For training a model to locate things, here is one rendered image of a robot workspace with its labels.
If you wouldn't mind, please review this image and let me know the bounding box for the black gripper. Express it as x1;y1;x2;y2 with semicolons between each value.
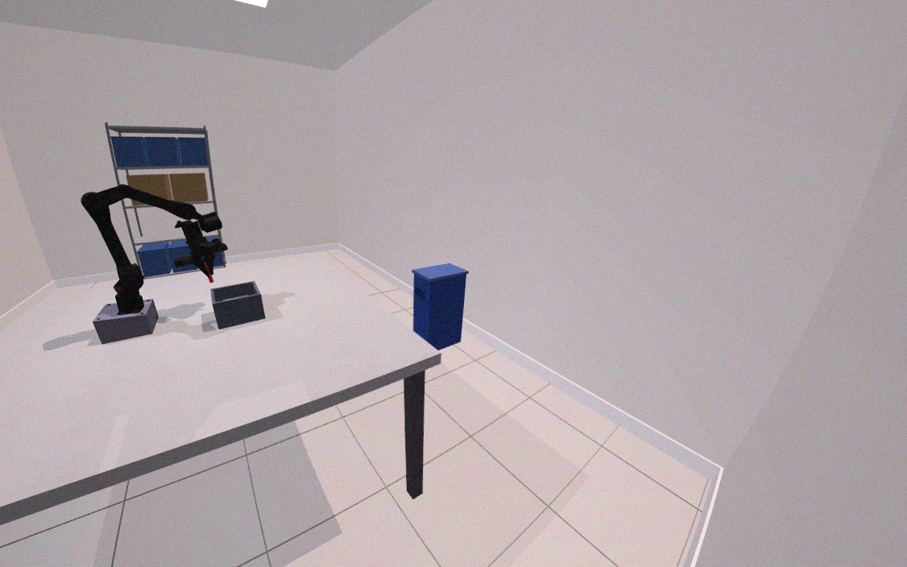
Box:
174;235;228;276

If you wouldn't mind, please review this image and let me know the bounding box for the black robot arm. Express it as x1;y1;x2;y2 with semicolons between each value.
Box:
81;184;222;315

